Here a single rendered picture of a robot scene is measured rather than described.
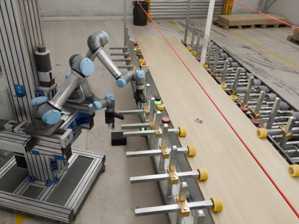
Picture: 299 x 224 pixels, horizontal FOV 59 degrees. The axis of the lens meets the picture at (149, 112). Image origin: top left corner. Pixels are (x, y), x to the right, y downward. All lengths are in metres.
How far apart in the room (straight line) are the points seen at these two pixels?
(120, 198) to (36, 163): 0.91
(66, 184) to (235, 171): 1.63
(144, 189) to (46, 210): 1.01
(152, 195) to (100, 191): 0.56
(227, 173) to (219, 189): 0.18
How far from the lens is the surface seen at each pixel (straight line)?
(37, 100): 2.06
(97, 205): 2.89
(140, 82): 2.27
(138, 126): 2.42
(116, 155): 3.40
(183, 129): 2.21
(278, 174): 2.16
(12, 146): 2.24
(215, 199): 1.71
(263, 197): 1.95
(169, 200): 2.02
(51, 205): 2.68
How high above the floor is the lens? 2.24
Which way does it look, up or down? 32 degrees down
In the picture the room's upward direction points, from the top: 3 degrees clockwise
